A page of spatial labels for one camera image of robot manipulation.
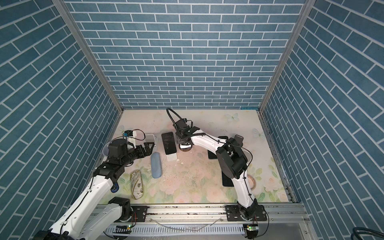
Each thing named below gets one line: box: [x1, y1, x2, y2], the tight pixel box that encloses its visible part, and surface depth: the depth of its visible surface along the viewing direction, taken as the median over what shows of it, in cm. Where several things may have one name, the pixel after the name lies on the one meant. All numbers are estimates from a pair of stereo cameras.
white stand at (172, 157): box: [166, 152, 178, 162], surface depth 95 cm
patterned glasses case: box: [130, 169, 144, 200], surface depth 82 cm
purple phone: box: [161, 132, 177, 155], surface depth 90 cm
